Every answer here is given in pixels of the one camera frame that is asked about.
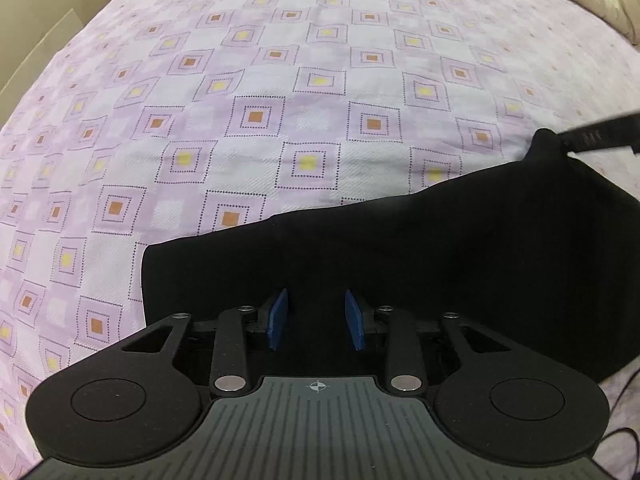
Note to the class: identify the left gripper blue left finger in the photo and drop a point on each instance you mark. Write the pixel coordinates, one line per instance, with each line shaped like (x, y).
(273, 317)

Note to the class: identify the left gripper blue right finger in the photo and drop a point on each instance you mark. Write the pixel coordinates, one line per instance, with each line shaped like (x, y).
(359, 321)

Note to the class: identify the black pants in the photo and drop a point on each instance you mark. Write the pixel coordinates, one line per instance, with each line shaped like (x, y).
(544, 251)

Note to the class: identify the purple checked bed sheet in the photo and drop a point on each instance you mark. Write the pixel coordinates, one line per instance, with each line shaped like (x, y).
(166, 118)

